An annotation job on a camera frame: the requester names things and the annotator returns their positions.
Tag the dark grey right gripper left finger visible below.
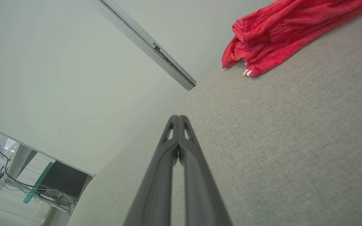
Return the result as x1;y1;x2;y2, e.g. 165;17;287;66
123;115;179;226

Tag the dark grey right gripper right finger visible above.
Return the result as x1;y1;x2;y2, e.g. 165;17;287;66
178;115;233;226

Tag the red white basketball jersey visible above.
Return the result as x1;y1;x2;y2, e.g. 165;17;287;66
222;0;362;77

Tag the black computer case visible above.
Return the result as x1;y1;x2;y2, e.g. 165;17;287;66
40;161;89;197

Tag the green strip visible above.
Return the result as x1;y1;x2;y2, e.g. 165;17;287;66
23;162;54;204

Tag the grey partition end post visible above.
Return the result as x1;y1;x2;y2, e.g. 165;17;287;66
0;122;96;178

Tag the grey partition joint post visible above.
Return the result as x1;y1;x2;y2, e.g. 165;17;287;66
90;0;197;91

